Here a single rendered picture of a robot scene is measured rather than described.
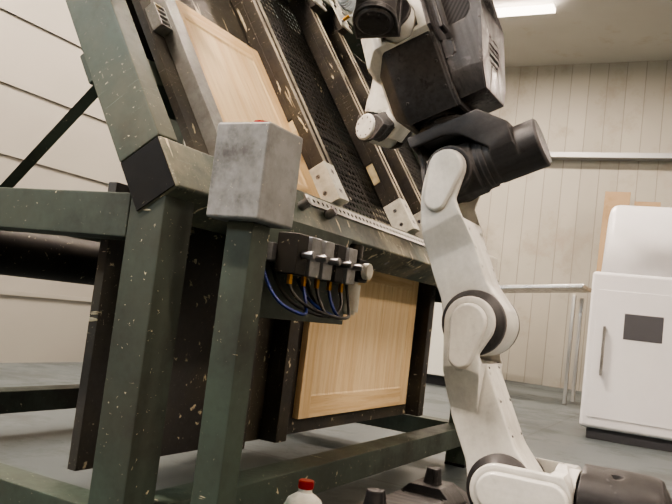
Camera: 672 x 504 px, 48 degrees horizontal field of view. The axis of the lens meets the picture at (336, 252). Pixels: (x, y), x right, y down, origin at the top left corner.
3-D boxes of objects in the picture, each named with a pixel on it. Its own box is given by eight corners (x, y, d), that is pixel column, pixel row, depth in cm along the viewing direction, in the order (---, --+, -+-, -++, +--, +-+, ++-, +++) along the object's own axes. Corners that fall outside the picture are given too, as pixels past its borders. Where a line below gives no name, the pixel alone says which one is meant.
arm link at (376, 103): (385, 85, 226) (372, 147, 226) (362, 75, 219) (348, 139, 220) (411, 84, 218) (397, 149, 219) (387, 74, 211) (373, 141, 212)
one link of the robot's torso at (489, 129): (557, 171, 170) (533, 102, 175) (544, 158, 159) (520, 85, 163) (444, 213, 182) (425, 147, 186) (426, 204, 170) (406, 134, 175)
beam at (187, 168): (135, 214, 146) (176, 185, 142) (118, 162, 149) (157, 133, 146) (473, 296, 339) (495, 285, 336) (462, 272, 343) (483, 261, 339)
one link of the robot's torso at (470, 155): (500, 193, 176) (486, 148, 179) (484, 181, 164) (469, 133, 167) (450, 212, 182) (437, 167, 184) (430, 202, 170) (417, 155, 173)
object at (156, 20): (152, 31, 179) (162, 23, 178) (144, 8, 181) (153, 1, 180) (164, 37, 182) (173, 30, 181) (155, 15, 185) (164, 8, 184)
